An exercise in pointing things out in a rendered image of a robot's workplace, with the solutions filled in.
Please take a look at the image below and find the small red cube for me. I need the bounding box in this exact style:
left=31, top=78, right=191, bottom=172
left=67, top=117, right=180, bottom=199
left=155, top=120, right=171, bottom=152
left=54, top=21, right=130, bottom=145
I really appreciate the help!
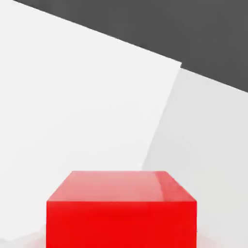
left=46, top=170, right=198, bottom=248

